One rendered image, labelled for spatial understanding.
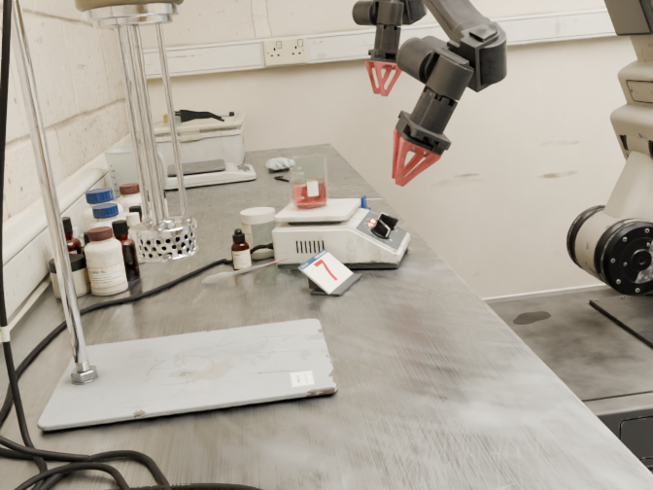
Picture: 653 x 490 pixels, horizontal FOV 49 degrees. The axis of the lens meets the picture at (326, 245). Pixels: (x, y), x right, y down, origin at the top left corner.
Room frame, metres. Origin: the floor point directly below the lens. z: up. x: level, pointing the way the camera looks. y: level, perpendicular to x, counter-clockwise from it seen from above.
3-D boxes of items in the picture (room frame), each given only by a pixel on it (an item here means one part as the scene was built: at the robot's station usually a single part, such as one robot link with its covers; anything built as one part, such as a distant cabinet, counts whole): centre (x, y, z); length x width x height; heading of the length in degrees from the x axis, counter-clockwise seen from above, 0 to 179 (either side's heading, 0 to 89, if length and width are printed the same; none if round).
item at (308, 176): (1.15, 0.02, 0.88); 0.07 x 0.06 x 0.08; 53
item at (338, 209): (1.15, 0.01, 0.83); 0.12 x 0.12 x 0.01; 75
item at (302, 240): (1.14, -0.02, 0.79); 0.22 x 0.13 x 0.08; 75
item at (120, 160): (1.67, 0.42, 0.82); 0.18 x 0.13 x 0.15; 50
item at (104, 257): (1.08, 0.34, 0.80); 0.06 x 0.06 x 0.10
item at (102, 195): (1.25, 0.39, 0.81); 0.07 x 0.07 x 0.13
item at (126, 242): (1.13, 0.33, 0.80); 0.04 x 0.04 x 0.10
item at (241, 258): (1.13, 0.14, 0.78); 0.03 x 0.03 x 0.07
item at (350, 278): (1.01, 0.00, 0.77); 0.09 x 0.06 x 0.04; 155
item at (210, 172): (2.02, 0.31, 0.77); 0.26 x 0.19 x 0.05; 99
